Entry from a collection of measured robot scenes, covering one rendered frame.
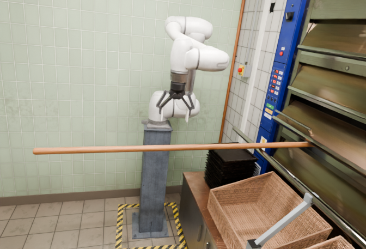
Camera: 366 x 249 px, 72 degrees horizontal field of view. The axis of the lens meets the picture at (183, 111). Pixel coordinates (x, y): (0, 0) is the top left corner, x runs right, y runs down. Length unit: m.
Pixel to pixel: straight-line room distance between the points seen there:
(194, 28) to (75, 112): 1.32
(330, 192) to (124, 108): 1.73
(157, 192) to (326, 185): 1.27
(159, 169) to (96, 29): 1.26
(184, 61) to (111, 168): 1.73
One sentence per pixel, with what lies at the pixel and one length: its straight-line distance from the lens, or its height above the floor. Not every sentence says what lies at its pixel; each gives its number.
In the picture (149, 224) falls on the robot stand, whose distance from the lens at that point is 2.44.
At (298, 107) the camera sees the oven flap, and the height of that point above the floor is 1.35.
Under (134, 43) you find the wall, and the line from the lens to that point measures 2.30.
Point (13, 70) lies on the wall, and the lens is 2.46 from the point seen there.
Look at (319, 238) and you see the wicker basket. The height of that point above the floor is 0.79.
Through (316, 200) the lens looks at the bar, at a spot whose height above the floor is 1.17.
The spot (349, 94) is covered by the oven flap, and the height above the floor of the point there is 1.53.
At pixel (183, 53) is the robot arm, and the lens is 1.20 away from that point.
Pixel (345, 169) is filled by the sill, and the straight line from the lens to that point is 1.56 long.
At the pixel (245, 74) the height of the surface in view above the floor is 1.44.
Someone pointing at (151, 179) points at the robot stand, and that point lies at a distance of 2.16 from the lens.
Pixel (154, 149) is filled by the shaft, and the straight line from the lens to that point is 1.24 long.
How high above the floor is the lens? 1.76
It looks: 18 degrees down
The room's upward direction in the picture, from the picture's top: 6 degrees clockwise
